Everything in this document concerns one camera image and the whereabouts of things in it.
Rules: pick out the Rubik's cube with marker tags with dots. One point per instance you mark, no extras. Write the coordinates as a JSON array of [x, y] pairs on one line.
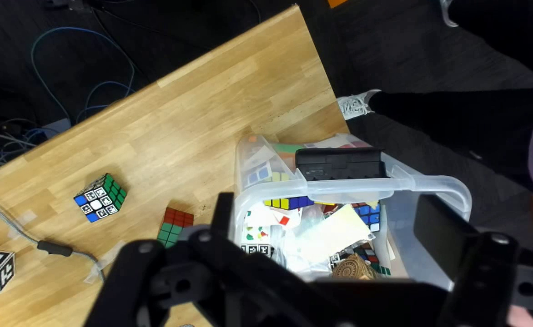
[[100, 199]]

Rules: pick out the pale yellow cube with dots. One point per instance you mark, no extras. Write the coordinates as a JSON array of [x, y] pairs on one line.
[[331, 234]]

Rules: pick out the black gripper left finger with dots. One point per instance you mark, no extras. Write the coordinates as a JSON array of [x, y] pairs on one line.
[[221, 212]]

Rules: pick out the blue yellow Rubik's cube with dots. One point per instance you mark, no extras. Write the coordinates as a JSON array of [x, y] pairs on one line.
[[285, 205]]

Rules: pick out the white cube with coloured stickers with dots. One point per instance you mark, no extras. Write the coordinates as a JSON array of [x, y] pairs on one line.
[[265, 234]]

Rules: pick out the white sneaker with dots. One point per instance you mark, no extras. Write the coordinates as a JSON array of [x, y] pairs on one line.
[[356, 105]]

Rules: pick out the clear plastic storage box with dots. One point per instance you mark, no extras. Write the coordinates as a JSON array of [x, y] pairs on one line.
[[398, 230]]

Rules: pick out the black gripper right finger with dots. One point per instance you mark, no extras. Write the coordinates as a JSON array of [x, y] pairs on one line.
[[443, 237]]

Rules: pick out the blue faced Rubik's cube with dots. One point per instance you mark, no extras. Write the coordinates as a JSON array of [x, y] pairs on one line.
[[369, 217]]

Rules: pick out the black box latch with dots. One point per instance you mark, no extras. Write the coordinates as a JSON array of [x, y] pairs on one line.
[[338, 165]]

